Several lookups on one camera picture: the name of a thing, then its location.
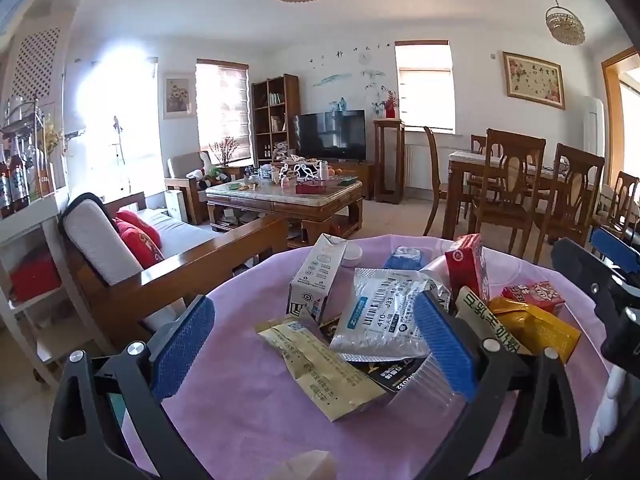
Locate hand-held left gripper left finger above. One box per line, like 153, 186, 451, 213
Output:
47, 295, 217, 480

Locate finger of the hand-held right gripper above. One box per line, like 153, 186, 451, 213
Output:
589, 226, 640, 267
550, 237, 622, 332

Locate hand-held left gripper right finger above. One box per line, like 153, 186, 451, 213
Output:
412, 290, 586, 480

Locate small red drink carton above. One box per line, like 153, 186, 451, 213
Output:
501, 280, 567, 315

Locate silver foil packet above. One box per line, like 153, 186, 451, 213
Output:
329, 267, 452, 362

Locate person's right hand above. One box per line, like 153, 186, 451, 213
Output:
589, 364, 629, 454

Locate beige printed packet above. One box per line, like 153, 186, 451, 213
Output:
454, 286, 532, 357

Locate black snack packet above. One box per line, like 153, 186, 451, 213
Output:
319, 316, 432, 397

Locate golden yellow packet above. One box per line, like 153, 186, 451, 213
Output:
487, 296, 584, 365

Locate tall red box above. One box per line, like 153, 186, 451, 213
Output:
444, 233, 490, 307

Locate wooden sofa with grey cushions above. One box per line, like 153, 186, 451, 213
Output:
58, 191, 291, 347

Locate pink tablecloth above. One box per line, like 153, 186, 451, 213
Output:
120, 234, 613, 480

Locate blue tissue packet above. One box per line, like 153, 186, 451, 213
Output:
384, 246, 427, 272

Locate red cushion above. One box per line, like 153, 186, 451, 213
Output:
119, 222, 166, 269
115, 209, 163, 249

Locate white standing air conditioner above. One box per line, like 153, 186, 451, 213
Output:
582, 95, 607, 162

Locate beige snack wrapper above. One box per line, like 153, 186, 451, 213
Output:
256, 319, 389, 424

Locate white waste bin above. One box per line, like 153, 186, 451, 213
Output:
164, 189, 189, 224

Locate white milk carton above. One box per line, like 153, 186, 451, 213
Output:
286, 234, 349, 324

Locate wooden dining table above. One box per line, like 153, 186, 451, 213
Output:
446, 150, 602, 242

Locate wooden coffee table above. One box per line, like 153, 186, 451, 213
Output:
205, 176, 365, 249

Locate wooden armchair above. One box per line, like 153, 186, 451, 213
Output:
164, 150, 217, 227

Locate framed floral picture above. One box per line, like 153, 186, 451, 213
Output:
502, 51, 567, 111

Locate white shelf unit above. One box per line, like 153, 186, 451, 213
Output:
0, 187, 117, 387

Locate wooden television stand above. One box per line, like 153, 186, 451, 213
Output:
300, 160, 375, 202

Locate tall wooden plant stand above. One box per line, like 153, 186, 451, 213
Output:
373, 118, 406, 205

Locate potted bare branch plant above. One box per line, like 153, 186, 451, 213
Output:
209, 135, 239, 168

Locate crystal pendant lamp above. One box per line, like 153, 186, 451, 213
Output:
543, 0, 586, 47

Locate flat screen television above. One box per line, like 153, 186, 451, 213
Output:
298, 109, 367, 164

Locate wooden bookshelf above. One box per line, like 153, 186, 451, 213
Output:
250, 73, 301, 167

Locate red flower vase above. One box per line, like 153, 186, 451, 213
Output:
379, 88, 400, 121

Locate yellow artificial flowers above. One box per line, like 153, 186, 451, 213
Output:
42, 114, 67, 162

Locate sunflower painting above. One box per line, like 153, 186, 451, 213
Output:
161, 73, 196, 121

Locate white wall radiator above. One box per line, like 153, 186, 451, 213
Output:
404, 144, 437, 189

